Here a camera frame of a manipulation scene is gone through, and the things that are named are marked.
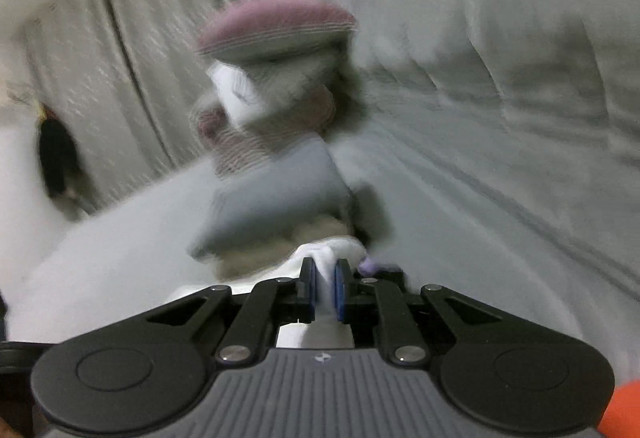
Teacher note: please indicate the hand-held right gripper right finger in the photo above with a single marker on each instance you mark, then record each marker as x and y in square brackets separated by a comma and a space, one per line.
[341, 290]

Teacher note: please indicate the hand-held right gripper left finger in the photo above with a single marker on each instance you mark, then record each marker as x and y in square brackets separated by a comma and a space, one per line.
[310, 288]

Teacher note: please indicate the white pants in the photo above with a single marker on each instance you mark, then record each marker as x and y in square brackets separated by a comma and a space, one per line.
[327, 253]

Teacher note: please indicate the grey folded garment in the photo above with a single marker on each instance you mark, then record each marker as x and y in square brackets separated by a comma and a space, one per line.
[280, 198]

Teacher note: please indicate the grey bed blanket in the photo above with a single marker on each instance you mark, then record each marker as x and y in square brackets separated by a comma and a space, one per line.
[475, 243]

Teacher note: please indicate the folded pink white quilt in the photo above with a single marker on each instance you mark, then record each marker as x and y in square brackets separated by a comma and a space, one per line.
[280, 103]

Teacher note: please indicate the dark hanging garment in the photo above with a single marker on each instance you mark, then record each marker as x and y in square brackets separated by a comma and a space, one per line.
[57, 153]

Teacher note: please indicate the pink grey pillow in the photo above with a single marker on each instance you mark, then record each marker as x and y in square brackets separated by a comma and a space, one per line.
[275, 25]

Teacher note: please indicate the beige star-print curtain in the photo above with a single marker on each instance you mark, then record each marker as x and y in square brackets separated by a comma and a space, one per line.
[125, 68]

